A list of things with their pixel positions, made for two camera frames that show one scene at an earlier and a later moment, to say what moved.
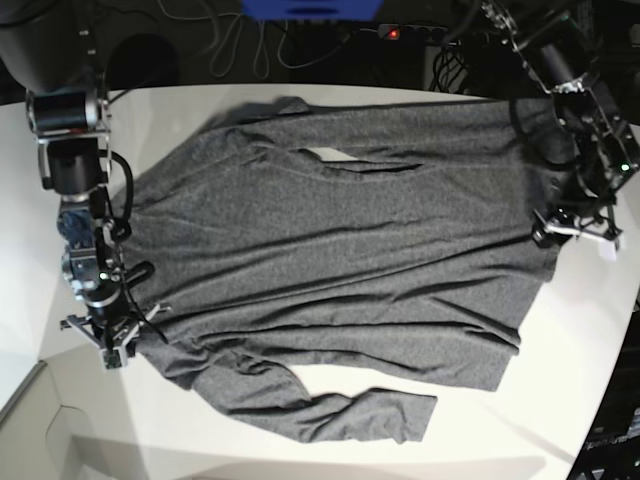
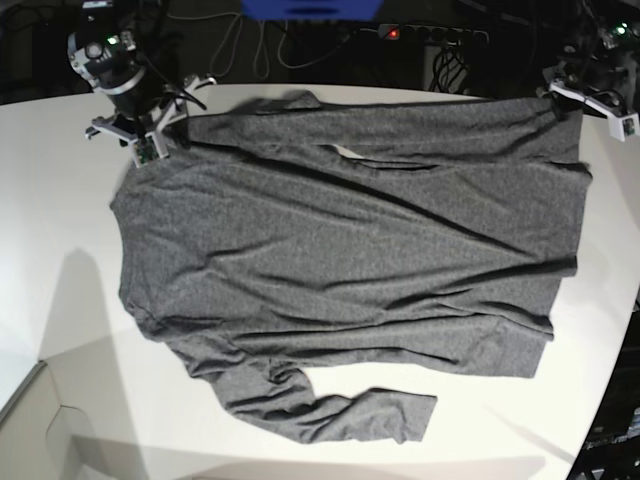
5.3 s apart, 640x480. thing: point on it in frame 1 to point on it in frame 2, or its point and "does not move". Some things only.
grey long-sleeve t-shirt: x=401 y=240 does not move
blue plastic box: x=312 y=10 does not move
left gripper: x=113 y=337 to x=141 y=134
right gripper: x=600 y=226 to x=598 y=84
